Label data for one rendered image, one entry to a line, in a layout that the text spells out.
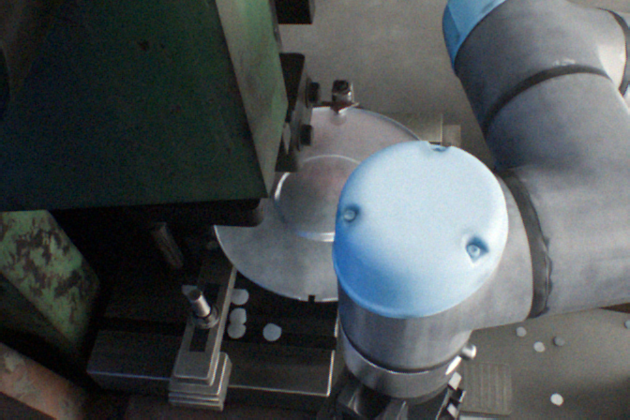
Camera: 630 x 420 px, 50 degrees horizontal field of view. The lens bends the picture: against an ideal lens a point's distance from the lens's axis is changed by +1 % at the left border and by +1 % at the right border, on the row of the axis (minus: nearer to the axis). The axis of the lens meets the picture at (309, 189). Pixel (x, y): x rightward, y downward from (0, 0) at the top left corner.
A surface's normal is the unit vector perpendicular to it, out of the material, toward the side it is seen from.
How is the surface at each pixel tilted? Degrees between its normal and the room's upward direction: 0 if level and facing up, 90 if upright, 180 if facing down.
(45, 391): 73
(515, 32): 20
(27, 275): 90
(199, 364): 0
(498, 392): 0
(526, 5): 2
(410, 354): 89
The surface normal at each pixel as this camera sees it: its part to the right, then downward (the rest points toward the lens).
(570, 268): 0.09, 0.26
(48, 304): 0.99, 0.05
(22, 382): 0.91, -0.11
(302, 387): -0.11, -0.58
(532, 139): -0.76, -0.29
